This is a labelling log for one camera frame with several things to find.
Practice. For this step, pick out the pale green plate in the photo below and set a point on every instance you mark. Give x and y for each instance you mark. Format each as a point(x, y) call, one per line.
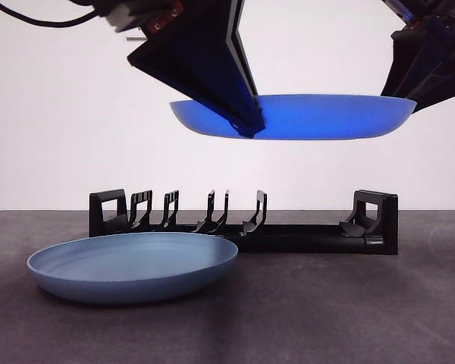
point(326, 117)

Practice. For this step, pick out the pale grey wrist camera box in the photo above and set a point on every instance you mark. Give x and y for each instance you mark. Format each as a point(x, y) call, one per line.
point(121, 22)

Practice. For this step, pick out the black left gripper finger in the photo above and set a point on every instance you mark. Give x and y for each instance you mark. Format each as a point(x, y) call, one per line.
point(246, 72)
point(197, 68)

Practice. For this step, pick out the black plastic plate rack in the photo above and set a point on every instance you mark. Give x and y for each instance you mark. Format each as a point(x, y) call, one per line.
point(307, 237)

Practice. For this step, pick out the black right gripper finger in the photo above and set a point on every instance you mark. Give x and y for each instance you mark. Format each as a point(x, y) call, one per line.
point(403, 64)
point(447, 76)

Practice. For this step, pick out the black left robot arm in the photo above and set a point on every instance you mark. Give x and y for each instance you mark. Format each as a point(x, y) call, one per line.
point(144, 9)

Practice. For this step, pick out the light blue plate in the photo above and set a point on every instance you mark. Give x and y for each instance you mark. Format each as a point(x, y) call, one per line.
point(129, 265)

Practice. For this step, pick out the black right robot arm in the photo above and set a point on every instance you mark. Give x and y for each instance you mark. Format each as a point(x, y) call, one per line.
point(451, 11)

